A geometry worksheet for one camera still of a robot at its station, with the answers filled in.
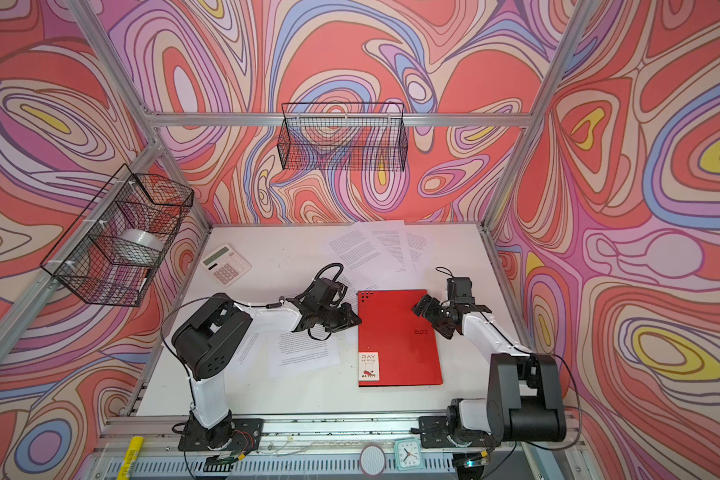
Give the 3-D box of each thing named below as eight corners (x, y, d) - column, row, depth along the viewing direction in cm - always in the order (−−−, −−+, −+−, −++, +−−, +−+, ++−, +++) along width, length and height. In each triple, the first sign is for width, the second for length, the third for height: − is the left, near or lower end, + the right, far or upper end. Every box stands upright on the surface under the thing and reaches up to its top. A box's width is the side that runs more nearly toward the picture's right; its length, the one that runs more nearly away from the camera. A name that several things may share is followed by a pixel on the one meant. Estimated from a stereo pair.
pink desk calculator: (203, 268, 109) (199, 262, 106) (230, 249, 115) (227, 243, 112) (225, 288, 104) (221, 282, 101) (253, 267, 109) (249, 261, 106)
